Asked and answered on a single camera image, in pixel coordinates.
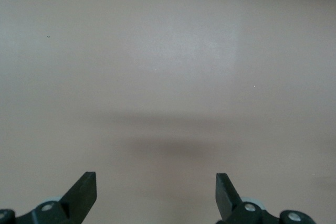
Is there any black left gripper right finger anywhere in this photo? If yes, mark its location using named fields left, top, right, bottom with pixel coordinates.
left=215, top=173, right=316, bottom=224

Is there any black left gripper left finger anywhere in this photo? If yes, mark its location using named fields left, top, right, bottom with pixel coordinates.
left=0, top=171, right=98, bottom=224

